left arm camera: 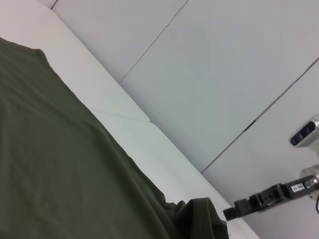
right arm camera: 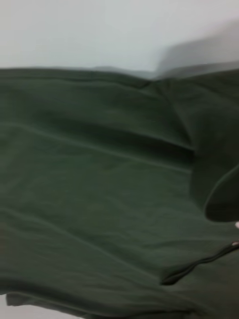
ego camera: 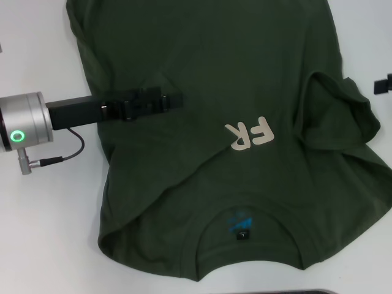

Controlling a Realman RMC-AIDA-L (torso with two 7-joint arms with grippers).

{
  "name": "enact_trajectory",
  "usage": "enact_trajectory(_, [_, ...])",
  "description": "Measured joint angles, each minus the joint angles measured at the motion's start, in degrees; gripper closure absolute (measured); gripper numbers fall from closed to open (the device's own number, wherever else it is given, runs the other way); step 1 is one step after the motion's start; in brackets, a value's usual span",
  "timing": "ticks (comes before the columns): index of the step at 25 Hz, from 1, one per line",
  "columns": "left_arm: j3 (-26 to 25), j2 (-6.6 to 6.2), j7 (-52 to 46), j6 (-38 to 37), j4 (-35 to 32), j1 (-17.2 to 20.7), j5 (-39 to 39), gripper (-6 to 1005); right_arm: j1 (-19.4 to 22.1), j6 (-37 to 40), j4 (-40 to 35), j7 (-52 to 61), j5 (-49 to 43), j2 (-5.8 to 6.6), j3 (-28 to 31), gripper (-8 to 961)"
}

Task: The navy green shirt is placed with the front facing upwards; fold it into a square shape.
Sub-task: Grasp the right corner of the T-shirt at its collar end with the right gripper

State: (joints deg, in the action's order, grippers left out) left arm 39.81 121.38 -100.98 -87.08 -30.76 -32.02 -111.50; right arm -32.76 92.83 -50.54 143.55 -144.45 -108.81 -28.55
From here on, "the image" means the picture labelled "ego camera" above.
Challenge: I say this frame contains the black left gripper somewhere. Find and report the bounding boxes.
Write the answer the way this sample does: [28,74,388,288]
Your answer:
[45,87,184,132]

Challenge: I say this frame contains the dark green FREE T-shirt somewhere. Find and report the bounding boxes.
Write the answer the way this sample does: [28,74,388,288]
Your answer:
[66,0,392,273]

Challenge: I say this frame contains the left arm connector cable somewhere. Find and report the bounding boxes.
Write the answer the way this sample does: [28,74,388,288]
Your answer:
[17,127,86,176]

